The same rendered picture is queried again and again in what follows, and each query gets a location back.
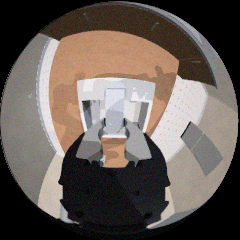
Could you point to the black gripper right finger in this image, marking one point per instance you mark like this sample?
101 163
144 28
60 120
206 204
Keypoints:
141 149

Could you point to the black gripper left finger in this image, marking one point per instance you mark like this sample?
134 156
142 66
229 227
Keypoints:
86 148

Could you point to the grey square sink basin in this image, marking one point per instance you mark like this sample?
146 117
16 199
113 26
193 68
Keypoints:
135 109

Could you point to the grey mixer tap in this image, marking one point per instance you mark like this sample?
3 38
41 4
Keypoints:
114 93

